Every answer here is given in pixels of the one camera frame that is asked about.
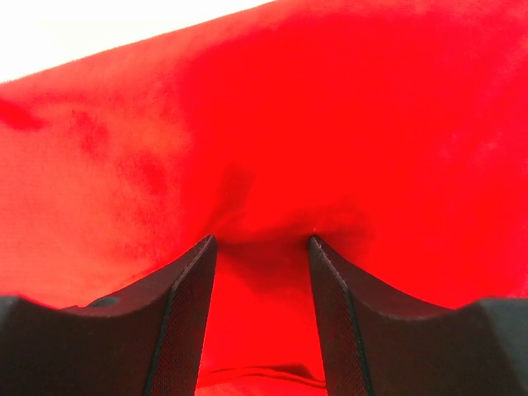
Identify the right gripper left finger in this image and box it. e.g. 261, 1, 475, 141
1, 236, 217, 395

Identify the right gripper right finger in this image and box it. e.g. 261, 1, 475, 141
309, 237, 527, 395

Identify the red t shirt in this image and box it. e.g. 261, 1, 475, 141
1, 1, 527, 395

